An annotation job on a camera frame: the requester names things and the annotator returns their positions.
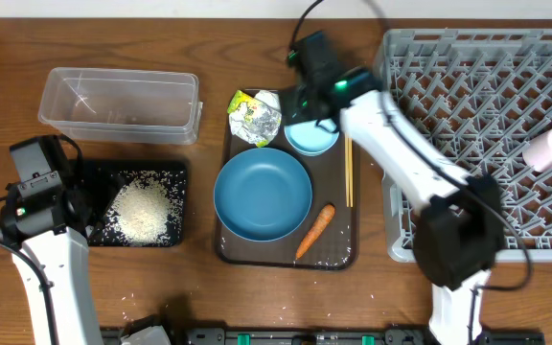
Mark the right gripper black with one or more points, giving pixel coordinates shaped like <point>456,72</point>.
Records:
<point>290,113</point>

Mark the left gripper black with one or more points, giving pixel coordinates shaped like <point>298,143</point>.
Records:
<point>105,186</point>

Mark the pile of white rice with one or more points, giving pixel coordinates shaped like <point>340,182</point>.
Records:
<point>147,211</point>

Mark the small light blue bowl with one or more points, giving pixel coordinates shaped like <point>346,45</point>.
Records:
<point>312,139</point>

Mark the large blue plate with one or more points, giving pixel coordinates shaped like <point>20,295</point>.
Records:
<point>262,195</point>

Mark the white pink cup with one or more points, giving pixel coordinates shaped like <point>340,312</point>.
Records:
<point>538,155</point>

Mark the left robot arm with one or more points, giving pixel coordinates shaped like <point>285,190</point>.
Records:
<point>43,222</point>

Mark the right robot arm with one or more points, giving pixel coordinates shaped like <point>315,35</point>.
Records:
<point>458,222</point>

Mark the grey dishwasher rack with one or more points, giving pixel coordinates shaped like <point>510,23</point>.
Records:
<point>479,97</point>

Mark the black plastic tray bin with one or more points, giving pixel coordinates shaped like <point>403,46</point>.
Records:
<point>124,165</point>

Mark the crumpled white tissue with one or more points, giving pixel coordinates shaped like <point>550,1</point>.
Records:
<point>269,98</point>

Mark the wooden chopstick right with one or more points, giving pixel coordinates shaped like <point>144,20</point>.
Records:
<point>352,178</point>

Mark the wooden chopstick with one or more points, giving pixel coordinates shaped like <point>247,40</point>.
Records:
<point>347,171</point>
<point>352,178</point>

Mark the clear plastic bin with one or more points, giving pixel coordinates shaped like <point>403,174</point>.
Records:
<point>117,105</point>

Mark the crumpled foil snack wrapper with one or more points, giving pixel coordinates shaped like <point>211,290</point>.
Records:
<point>253,121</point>

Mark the wooden chopstick left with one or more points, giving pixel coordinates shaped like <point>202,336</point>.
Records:
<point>347,171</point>

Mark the dark brown serving tray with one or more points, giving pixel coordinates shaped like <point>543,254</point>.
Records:
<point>336,248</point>

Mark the orange carrot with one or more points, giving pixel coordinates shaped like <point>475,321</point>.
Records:
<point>323,219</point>

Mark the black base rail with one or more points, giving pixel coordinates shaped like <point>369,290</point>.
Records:
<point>398,336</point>

